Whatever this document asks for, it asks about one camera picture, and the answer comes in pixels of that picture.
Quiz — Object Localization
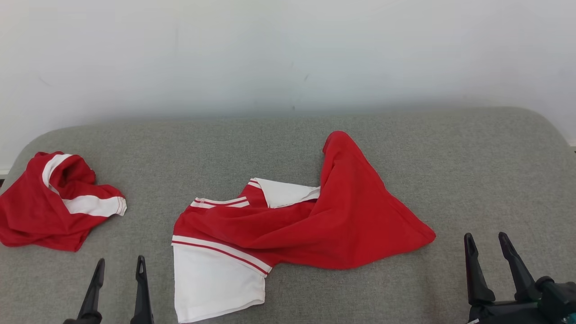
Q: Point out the red jersey with number 23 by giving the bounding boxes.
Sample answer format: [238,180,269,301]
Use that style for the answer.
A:
[171,130,437,324]

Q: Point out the red shorts with white stripe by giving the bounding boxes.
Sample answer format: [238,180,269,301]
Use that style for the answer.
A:
[0,151,127,252]

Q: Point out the grey fabric sofa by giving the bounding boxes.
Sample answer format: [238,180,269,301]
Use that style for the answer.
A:
[0,107,576,324]

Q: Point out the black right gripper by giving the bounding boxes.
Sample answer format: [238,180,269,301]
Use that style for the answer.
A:
[464,232,547,324]

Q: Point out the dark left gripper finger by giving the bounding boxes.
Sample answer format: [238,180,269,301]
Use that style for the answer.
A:
[76,258,105,322]
[130,256,154,324]

